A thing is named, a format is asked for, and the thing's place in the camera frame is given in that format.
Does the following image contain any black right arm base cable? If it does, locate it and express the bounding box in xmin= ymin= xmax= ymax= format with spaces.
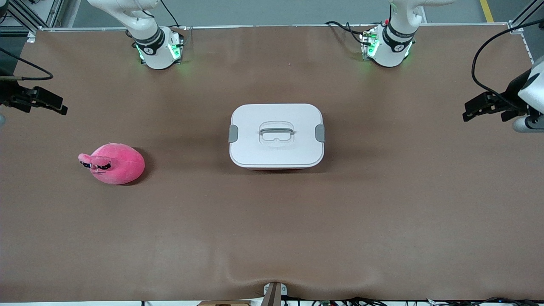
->
xmin=159 ymin=0 xmax=181 ymax=28

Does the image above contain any brown table mat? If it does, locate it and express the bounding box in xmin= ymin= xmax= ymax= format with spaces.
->
xmin=0 ymin=23 xmax=544 ymax=303

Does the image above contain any pink plastic box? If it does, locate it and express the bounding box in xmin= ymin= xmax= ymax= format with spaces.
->
xmin=244 ymin=166 xmax=317 ymax=171

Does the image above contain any aluminium frame profile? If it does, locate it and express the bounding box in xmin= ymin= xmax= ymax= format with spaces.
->
xmin=508 ymin=0 xmax=544 ymax=34
xmin=0 ymin=0 xmax=64 ymax=32

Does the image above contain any white box lid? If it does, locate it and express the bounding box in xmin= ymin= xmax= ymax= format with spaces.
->
xmin=229 ymin=103 xmax=326 ymax=169

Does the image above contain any pink plush toy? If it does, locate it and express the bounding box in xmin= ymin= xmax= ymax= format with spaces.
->
xmin=78 ymin=143 xmax=145 ymax=185

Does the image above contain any wooden camera mount post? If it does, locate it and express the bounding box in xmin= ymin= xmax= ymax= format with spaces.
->
xmin=263 ymin=282 xmax=288 ymax=306

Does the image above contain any aluminium table edge rail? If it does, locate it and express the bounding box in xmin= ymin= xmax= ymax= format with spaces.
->
xmin=28 ymin=23 xmax=523 ymax=32

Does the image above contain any black left arm base cable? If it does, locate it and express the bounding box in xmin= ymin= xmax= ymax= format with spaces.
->
xmin=325 ymin=20 xmax=368 ymax=45

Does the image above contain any black arm base cable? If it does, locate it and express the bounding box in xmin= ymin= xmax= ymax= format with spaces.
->
xmin=159 ymin=0 xmax=181 ymax=28
xmin=325 ymin=20 xmax=368 ymax=45

